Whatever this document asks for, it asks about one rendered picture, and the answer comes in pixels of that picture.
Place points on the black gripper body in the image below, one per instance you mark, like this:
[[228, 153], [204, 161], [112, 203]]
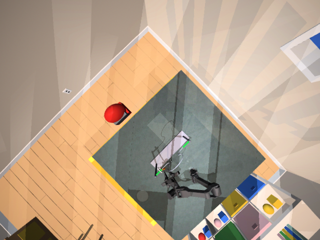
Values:
[[173, 176]]

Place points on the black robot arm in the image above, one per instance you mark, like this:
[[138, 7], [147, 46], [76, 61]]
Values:
[[185, 192]]

